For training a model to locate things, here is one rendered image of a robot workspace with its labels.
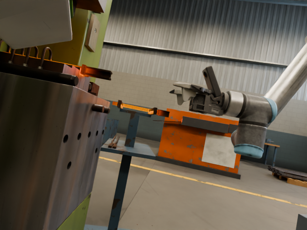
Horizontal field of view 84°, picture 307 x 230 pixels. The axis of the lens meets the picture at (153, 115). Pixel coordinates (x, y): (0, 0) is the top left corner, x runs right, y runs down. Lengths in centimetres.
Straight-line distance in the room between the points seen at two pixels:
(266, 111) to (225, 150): 356
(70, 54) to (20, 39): 74
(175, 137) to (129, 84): 521
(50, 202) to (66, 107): 26
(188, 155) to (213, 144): 60
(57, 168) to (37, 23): 40
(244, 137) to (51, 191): 61
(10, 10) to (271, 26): 1012
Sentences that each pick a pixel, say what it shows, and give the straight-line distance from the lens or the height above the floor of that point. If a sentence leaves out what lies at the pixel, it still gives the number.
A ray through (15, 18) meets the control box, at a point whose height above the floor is 93.
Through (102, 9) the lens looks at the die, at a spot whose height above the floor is 127.
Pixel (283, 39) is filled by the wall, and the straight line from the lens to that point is 1015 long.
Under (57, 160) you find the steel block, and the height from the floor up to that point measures 71.
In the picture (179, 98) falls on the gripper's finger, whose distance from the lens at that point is 70.
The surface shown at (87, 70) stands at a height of 100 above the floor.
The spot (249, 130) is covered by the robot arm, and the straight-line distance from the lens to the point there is 67.
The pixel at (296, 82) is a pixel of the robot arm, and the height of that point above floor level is 112.
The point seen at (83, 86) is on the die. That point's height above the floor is 94.
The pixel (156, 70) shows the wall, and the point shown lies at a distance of 860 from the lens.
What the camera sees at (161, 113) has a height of 93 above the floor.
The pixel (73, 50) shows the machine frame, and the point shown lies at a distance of 102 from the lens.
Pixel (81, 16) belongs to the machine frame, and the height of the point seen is 132.
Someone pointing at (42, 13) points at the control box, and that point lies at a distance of 23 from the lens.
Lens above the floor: 86
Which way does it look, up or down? 2 degrees up
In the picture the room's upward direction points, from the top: 11 degrees clockwise
